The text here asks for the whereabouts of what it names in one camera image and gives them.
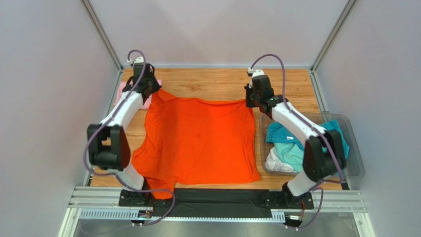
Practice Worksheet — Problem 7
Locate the pink t shirt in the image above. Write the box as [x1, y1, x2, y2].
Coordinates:
[112, 79, 162, 113]

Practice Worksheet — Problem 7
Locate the orange t shirt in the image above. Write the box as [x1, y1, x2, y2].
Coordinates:
[131, 89, 260, 199]

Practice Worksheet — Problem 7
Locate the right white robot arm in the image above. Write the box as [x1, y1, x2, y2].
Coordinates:
[245, 68, 346, 209]

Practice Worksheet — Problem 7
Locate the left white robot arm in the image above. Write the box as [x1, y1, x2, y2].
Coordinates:
[84, 56, 162, 207]

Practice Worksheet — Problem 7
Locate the teal t shirt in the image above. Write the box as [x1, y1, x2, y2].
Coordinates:
[265, 119, 350, 158]

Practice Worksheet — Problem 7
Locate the clear plastic bin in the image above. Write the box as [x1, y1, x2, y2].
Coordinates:
[259, 112, 365, 179]

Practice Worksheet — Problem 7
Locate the mint green t shirt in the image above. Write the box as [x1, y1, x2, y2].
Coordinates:
[274, 143, 304, 173]

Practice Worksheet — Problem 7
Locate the white t shirt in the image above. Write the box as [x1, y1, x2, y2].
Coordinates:
[264, 147, 294, 173]

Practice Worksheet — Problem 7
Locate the black base cloth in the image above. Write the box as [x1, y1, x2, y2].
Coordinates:
[168, 188, 285, 218]

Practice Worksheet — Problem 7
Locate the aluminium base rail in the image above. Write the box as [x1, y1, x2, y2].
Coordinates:
[59, 186, 375, 237]

